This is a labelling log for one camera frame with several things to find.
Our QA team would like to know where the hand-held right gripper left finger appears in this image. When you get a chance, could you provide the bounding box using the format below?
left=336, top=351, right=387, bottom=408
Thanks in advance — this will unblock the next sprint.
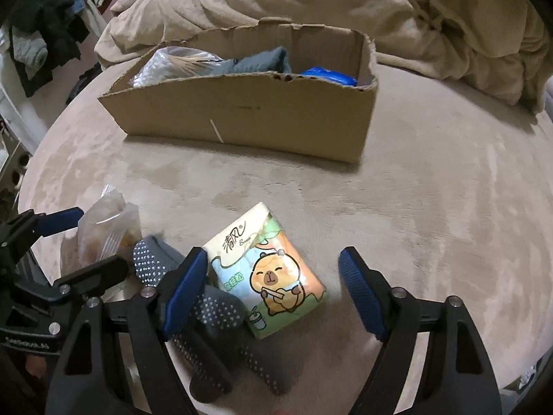
left=43, top=246, right=210, bottom=415

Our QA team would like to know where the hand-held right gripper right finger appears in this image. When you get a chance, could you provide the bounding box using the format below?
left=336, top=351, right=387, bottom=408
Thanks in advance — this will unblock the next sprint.
left=338, top=246, right=504, bottom=415

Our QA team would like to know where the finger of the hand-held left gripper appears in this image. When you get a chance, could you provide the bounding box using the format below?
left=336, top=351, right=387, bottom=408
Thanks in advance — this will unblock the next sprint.
left=0, top=207, right=85, bottom=264
left=51, top=255, right=130, bottom=304

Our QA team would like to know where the clear plastic snack bag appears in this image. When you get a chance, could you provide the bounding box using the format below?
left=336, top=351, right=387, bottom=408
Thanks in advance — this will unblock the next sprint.
left=77, top=184, right=143, bottom=274

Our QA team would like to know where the cartoon print tissue pack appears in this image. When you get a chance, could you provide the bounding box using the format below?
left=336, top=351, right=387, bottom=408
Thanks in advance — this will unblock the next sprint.
left=202, top=201, right=328, bottom=340

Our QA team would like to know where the brown cardboard box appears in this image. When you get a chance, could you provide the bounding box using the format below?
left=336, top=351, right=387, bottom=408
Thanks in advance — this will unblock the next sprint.
left=97, top=17, right=380, bottom=164

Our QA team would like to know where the grey white-dotted sock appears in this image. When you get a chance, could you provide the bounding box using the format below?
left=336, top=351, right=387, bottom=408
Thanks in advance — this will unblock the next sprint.
left=173, top=329, right=300, bottom=404
left=131, top=235, right=248, bottom=347

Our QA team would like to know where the grey hanging garment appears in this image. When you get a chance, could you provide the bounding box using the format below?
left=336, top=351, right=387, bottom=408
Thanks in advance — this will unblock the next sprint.
left=10, top=25, right=49, bottom=81

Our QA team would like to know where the crinkled clear plastic bag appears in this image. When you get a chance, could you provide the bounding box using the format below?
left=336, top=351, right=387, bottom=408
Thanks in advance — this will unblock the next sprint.
left=129, top=47, right=225, bottom=89

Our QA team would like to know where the pile of dark clothes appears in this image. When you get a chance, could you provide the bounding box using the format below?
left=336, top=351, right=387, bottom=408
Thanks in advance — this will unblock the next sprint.
left=8, top=0, right=135, bottom=98

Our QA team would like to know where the blue plastic packet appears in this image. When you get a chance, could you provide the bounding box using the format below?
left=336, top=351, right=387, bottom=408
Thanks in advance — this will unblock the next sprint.
left=299, top=67, right=358, bottom=87

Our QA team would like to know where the grey-blue folded cloth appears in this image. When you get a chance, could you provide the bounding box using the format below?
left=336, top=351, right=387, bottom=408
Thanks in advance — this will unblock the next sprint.
left=196, top=47, right=293, bottom=79

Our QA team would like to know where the beige crumpled duvet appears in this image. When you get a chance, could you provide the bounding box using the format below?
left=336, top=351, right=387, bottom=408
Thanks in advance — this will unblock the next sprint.
left=94, top=0, right=553, bottom=114

